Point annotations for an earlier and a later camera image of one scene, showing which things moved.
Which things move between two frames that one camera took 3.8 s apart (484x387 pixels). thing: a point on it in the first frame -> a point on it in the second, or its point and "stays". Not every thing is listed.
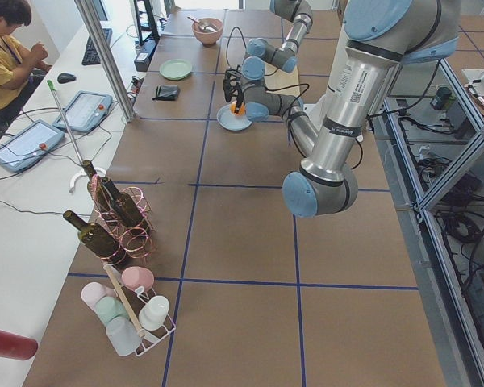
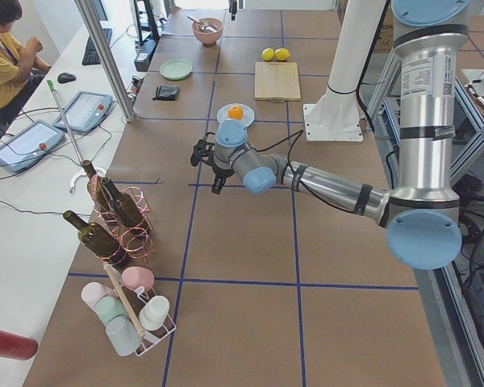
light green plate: [175, 68] stays
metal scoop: [204, 25] stays
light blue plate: [231, 122] stays
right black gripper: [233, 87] -> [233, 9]
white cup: [153, 313] stays
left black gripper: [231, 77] -> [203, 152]
